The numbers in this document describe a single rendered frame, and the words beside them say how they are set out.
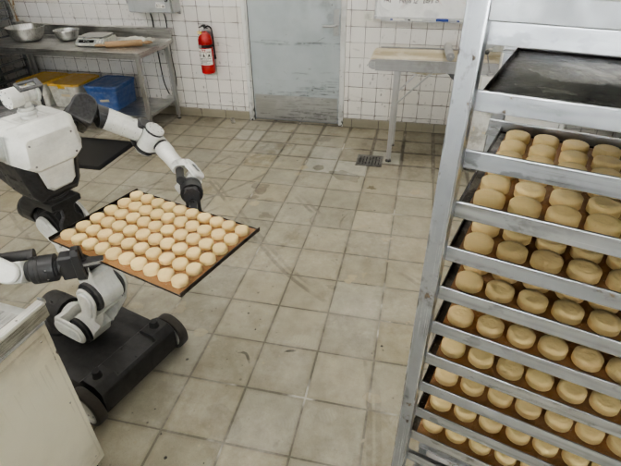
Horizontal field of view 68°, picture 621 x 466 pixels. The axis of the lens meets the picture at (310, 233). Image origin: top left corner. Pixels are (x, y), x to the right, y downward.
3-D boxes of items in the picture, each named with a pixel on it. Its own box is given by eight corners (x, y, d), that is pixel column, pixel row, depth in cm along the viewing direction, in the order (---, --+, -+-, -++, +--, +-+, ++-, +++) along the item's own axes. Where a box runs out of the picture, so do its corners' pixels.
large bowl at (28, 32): (0, 43, 486) (-6, 29, 478) (26, 36, 518) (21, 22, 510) (31, 44, 479) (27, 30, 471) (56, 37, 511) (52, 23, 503)
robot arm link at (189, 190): (182, 219, 180) (181, 204, 189) (207, 215, 182) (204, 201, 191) (176, 190, 173) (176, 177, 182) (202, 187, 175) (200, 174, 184)
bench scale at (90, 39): (75, 46, 471) (72, 37, 466) (91, 40, 497) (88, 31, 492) (103, 47, 468) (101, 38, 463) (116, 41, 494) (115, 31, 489)
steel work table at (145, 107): (5, 127, 527) (-31, 35, 473) (47, 106, 586) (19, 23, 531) (155, 140, 492) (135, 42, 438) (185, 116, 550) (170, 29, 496)
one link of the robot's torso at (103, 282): (84, 312, 202) (27, 219, 184) (116, 289, 215) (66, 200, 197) (103, 315, 193) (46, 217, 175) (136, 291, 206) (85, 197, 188)
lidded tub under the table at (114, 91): (88, 109, 504) (80, 86, 490) (111, 96, 543) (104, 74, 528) (119, 112, 498) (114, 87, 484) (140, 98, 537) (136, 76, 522)
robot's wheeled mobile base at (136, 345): (18, 368, 234) (-7, 321, 216) (101, 306, 272) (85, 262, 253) (104, 423, 208) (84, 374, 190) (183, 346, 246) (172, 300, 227)
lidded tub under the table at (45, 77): (20, 104, 521) (12, 81, 507) (50, 92, 559) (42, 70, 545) (49, 107, 513) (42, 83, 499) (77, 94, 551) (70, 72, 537)
